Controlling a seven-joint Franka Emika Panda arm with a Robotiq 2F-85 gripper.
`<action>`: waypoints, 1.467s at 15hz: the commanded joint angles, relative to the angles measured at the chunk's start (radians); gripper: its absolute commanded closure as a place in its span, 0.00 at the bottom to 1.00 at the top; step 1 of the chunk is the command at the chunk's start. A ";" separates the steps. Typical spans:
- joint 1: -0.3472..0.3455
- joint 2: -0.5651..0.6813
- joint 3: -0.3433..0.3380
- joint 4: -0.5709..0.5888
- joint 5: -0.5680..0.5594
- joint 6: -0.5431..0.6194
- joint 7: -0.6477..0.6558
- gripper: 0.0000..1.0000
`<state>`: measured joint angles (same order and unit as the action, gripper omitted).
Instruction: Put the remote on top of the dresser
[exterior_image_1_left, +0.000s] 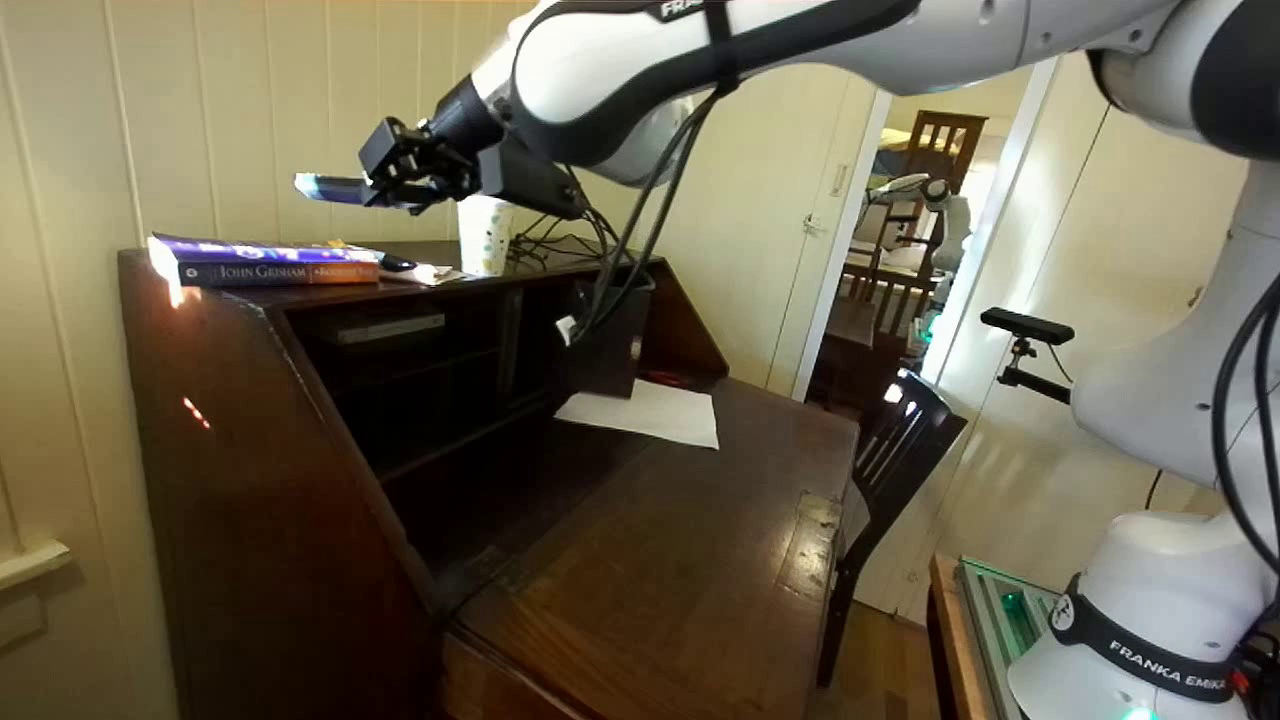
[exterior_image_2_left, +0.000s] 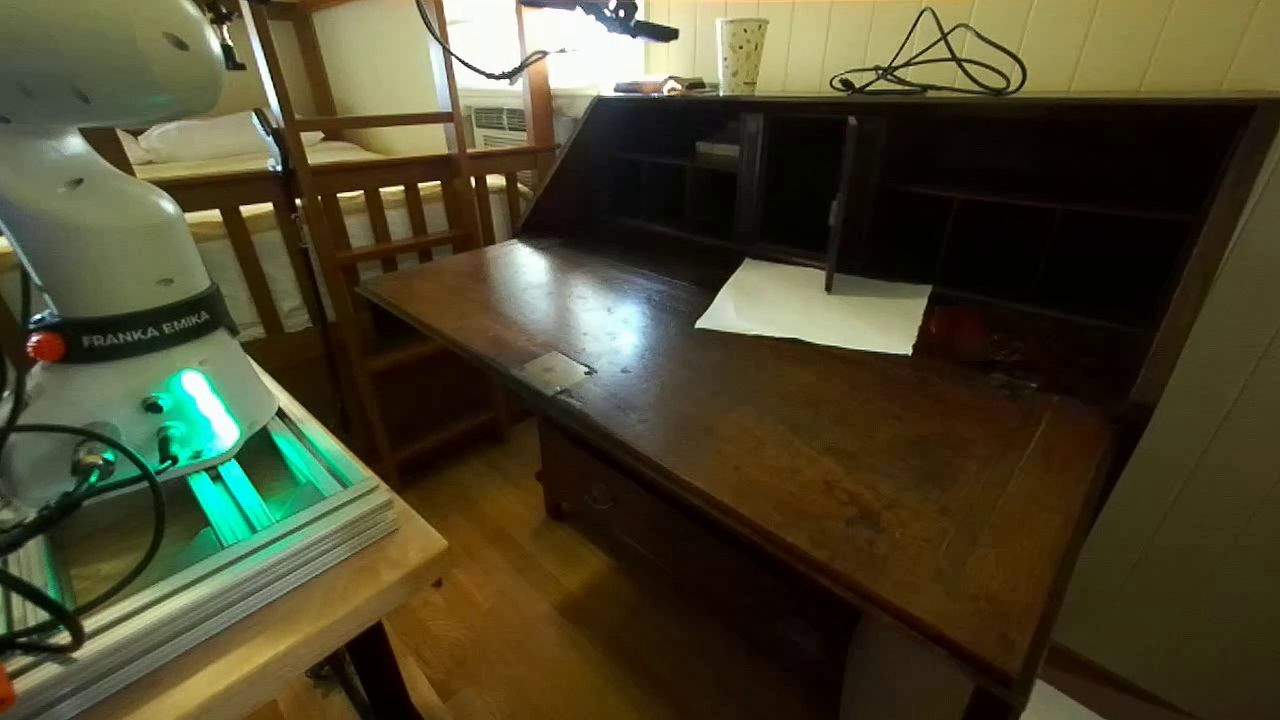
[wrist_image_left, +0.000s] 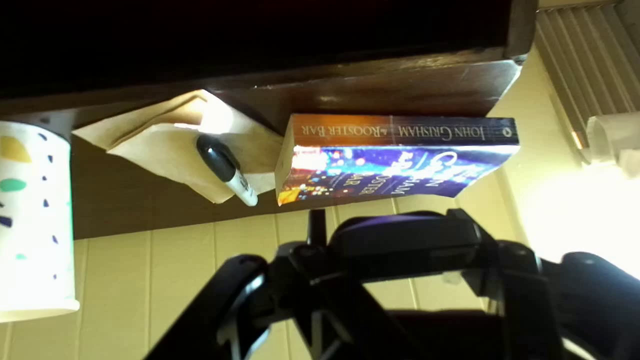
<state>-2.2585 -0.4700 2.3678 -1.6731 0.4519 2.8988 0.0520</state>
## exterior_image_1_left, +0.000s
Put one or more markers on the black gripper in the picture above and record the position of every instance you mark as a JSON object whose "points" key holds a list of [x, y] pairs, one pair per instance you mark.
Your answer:
{"points": [[434, 165]]}

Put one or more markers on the blue marker pen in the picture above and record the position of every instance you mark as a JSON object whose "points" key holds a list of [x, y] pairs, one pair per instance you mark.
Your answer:
{"points": [[324, 184]]}

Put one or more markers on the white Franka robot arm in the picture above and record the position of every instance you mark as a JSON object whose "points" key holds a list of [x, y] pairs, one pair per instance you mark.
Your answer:
{"points": [[602, 53]]}

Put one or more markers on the dark wooden secretary dresser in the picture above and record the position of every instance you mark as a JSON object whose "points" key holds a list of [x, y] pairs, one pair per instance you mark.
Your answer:
{"points": [[265, 532]]}

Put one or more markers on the small black gadget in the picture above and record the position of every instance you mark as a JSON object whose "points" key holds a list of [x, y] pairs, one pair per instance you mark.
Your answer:
{"points": [[399, 263]]}

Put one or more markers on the white paper scrap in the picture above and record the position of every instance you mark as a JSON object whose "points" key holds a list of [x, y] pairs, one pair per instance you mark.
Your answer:
{"points": [[436, 273]]}

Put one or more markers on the white paper cup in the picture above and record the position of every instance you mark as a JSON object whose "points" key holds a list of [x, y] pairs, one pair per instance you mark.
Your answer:
{"points": [[480, 240]]}

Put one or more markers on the dark book with orange edge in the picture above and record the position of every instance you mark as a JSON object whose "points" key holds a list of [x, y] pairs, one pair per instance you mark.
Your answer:
{"points": [[281, 273]]}

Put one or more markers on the purple and white book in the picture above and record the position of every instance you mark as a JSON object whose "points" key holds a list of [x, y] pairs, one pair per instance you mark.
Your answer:
{"points": [[255, 251]]}

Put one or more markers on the black box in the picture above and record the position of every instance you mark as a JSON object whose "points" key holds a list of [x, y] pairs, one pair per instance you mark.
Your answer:
{"points": [[619, 344]]}

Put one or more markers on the white paper sheet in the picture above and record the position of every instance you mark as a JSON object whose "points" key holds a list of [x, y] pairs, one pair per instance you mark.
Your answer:
{"points": [[646, 412]]}

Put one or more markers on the white door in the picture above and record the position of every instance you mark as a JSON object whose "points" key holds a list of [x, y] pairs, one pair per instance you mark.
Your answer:
{"points": [[820, 264]]}

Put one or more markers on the dark wooden slatted chair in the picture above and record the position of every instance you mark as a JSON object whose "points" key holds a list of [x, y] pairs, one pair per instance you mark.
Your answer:
{"points": [[906, 427]]}

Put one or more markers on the green board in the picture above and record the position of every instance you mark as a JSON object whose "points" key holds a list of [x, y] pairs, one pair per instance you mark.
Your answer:
{"points": [[1002, 605]]}

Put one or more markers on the black wrist camera block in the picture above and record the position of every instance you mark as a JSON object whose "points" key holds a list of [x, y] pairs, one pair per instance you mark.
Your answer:
{"points": [[542, 173]]}

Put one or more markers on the white wall ledge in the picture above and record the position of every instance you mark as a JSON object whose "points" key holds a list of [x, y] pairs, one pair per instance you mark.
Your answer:
{"points": [[35, 560]]}

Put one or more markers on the black camera on stand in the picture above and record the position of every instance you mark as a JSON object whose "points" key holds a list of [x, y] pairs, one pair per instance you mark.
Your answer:
{"points": [[1026, 324]]}

